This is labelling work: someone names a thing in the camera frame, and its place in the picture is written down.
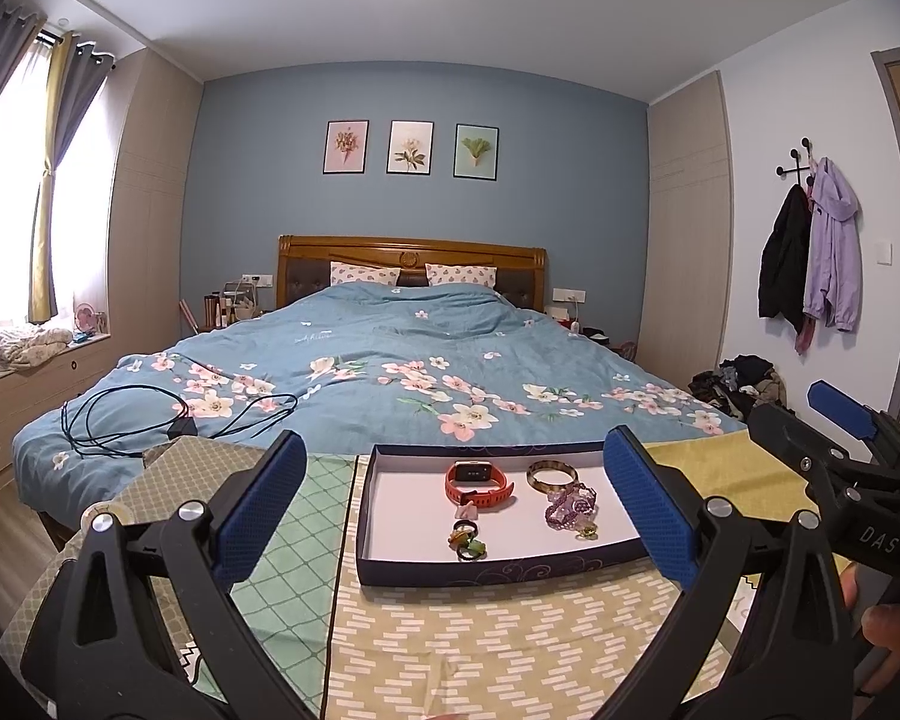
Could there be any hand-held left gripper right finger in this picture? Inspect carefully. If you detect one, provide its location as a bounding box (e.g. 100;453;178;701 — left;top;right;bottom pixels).
602;425;882;720

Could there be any green framed leaf picture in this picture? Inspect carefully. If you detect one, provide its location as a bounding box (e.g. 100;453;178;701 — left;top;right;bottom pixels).
454;122;501;179

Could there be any gold tortoiseshell bangle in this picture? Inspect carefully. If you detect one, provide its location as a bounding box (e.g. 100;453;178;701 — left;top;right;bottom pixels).
526;461;580;496

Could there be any purple jacket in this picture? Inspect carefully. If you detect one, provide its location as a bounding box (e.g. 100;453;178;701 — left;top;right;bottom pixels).
795;157;863;353

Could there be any black wall coat hook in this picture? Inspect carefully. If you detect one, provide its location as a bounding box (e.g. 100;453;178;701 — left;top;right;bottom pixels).
775;137;815;185

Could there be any pink desk fan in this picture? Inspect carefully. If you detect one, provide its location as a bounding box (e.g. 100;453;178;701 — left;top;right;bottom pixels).
73;302;110;342

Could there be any yellow and grey curtain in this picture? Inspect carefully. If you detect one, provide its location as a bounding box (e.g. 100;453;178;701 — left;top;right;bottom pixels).
28;30;117;323

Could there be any orange smartwatch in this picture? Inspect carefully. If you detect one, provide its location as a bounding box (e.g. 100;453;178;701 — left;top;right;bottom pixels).
445;460;517;509

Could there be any group of cosmetic bottles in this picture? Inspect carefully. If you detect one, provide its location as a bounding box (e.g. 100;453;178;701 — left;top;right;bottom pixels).
180;277;275;331

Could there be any purple bead bracelet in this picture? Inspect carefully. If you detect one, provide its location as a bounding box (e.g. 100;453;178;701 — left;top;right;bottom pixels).
544;484;601;533

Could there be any white patterned pillow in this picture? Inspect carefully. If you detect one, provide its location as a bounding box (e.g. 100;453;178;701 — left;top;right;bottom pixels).
426;263;497;288
330;261;402;287

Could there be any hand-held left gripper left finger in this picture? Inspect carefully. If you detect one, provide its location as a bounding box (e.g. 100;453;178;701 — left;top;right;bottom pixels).
19;429;308;720

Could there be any window bench cabinet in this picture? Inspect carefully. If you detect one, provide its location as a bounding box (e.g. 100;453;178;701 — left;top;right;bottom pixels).
0;330;113;500

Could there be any navy cardboard box lid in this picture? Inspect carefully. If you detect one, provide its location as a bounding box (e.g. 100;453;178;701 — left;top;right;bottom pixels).
355;442;657;587

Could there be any pile of light laundry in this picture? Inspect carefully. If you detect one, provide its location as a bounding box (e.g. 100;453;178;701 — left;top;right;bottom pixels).
0;322;72;370

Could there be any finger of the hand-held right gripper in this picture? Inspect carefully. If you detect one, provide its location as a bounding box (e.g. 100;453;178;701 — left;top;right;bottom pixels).
746;403;900;501
808;381;900;481

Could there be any white framed flower picture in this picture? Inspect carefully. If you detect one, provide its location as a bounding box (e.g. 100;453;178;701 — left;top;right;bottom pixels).
387;119;434;176

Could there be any black jacket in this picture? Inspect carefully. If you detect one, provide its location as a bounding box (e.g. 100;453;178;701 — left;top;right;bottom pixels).
757;184;812;335

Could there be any wooden bed headboard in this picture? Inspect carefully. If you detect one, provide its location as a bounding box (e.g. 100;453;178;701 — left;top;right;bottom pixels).
277;235;548;310

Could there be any bed with blue floral duvet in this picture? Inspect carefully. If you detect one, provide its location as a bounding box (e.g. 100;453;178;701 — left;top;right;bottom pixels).
11;283;751;518

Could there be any pile of dark clothes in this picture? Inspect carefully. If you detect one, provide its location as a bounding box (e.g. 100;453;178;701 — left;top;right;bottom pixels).
688;356;788;421

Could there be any black charger cable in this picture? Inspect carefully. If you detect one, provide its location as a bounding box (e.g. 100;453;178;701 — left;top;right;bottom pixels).
60;386;299;458

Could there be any beige wardrobe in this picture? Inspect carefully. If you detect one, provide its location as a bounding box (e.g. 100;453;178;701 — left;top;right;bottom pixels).
640;71;732;391
109;52;203;361

